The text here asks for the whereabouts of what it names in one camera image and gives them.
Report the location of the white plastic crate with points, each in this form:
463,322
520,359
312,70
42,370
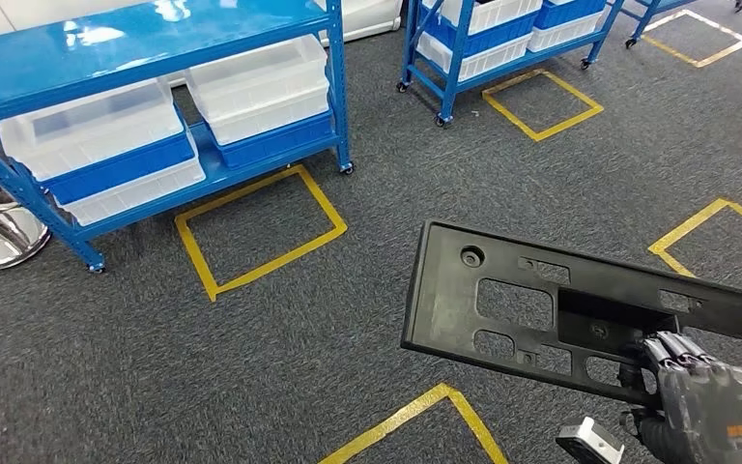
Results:
486,61
499,13
566,33

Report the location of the pale floor tape square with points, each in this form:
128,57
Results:
672,50

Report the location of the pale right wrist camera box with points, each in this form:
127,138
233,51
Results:
592,443

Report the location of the blue metal shelf rack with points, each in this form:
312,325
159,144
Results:
89,58

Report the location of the white car with red stripe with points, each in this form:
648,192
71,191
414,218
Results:
364,16

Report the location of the black plastic plate frame part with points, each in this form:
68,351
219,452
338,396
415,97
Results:
441,301

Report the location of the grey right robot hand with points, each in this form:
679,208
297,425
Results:
710,410

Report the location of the blue wheeled shelf rack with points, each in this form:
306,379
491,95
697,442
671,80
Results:
640,19
454,70

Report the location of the blue plastic crate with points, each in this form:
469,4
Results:
486,38
569,11

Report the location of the chrome stanchion post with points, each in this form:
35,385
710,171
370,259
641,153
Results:
3,240

